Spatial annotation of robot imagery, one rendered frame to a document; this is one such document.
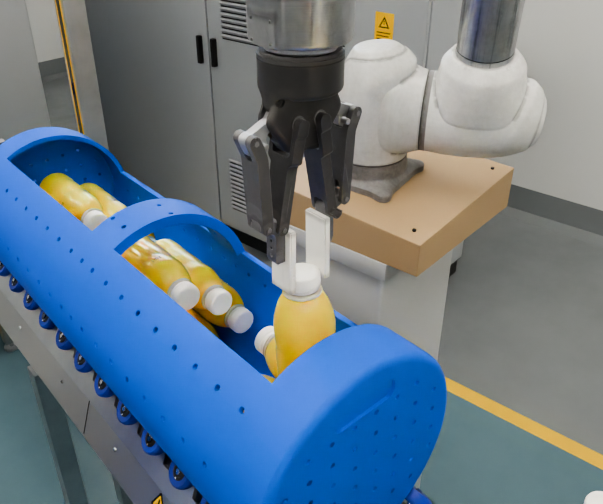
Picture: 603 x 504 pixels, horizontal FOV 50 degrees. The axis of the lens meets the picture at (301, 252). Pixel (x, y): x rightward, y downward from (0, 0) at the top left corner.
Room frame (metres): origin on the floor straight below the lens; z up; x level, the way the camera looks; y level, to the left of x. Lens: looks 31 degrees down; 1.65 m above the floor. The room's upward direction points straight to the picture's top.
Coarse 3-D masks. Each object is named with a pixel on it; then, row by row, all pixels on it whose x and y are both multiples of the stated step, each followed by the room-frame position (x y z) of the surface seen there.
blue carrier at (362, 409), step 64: (64, 128) 1.17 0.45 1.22; (0, 192) 0.98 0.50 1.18; (128, 192) 1.18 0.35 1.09; (0, 256) 0.95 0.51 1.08; (64, 256) 0.78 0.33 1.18; (64, 320) 0.73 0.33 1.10; (128, 320) 0.63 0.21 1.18; (192, 320) 0.59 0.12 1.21; (256, 320) 0.83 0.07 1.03; (128, 384) 0.59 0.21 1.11; (192, 384) 0.52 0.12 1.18; (256, 384) 0.49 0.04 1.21; (320, 384) 0.47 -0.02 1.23; (384, 384) 0.50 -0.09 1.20; (192, 448) 0.48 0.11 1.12; (256, 448) 0.43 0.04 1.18; (320, 448) 0.44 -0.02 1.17; (384, 448) 0.50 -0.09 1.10
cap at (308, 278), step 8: (296, 264) 0.57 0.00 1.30; (304, 264) 0.57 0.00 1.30; (312, 264) 0.57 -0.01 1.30; (296, 272) 0.56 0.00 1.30; (304, 272) 0.55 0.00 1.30; (312, 272) 0.55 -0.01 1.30; (296, 280) 0.54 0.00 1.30; (304, 280) 0.54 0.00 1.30; (312, 280) 0.54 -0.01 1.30; (320, 280) 0.55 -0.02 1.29; (296, 288) 0.54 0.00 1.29; (304, 288) 0.54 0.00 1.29; (312, 288) 0.54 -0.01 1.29
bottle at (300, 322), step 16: (320, 288) 0.55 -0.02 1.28; (288, 304) 0.54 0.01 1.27; (304, 304) 0.53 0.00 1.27; (320, 304) 0.54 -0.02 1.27; (288, 320) 0.53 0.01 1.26; (304, 320) 0.53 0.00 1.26; (320, 320) 0.53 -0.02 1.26; (288, 336) 0.52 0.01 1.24; (304, 336) 0.52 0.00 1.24; (320, 336) 0.52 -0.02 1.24; (288, 352) 0.52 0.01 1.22
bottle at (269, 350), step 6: (270, 336) 0.68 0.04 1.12; (270, 342) 0.67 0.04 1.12; (264, 348) 0.67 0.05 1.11; (270, 348) 0.65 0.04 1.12; (264, 354) 0.67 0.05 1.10; (270, 354) 0.65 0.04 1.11; (270, 360) 0.64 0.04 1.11; (276, 360) 0.63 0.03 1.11; (270, 366) 0.64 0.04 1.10; (276, 366) 0.63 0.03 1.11; (276, 372) 0.63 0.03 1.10
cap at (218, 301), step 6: (216, 288) 0.79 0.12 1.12; (210, 294) 0.78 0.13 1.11; (216, 294) 0.78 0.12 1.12; (222, 294) 0.78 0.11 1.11; (228, 294) 0.79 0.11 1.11; (210, 300) 0.77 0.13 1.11; (216, 300) 0.77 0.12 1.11; (222, 300) 0.78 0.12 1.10; (228, 300) 0.79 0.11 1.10; (210, 306) 0.77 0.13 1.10; (216, 306) 0.77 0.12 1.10; (222, 306) 0.78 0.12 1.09; (228, 306) 0.79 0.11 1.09; (216, 312) 0.77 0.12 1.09; (222, 312) 0.78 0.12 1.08
